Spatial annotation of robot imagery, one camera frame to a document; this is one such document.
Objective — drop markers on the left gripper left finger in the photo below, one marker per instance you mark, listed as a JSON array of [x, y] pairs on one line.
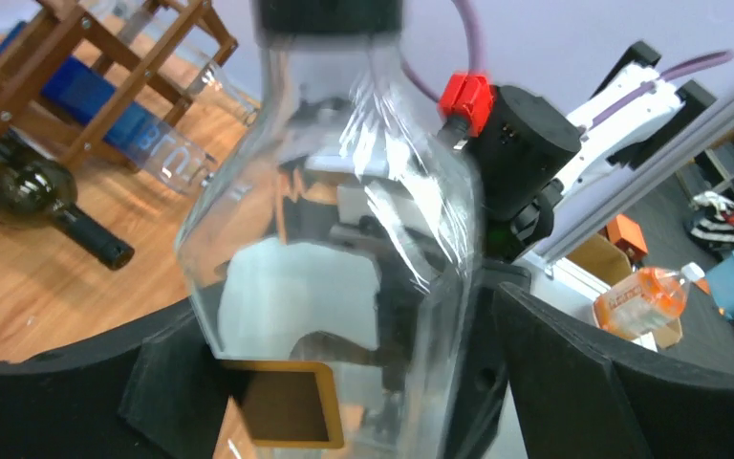
[[149, 388]]

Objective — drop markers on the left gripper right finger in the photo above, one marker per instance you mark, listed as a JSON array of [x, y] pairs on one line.
[[580, 392]]

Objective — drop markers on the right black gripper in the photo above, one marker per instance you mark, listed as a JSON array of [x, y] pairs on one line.
[[526, 141]]

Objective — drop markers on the clear bottle gold label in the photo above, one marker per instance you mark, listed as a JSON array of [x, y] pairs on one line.
[[330, 260]]

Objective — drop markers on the dark bottle black neck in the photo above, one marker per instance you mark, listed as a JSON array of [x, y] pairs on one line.
[[36, 192]]

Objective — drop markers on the blue label clear bottle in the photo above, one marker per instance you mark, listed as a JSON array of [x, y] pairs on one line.
[[147, 141]]

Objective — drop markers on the tall slim clear bottle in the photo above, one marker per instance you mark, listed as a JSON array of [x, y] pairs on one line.
[[196, 74]]

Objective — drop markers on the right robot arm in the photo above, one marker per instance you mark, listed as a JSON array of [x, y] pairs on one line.
[[633, 113]]

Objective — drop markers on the orange plastic bottle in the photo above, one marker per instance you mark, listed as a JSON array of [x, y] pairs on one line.
[[646, 300]]

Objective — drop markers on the brown wooden wine rack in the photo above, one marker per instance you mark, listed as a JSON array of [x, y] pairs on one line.
[[112, 79]]

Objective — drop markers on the aluminium frame post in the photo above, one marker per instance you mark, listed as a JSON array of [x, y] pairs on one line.
[[587, 210]]

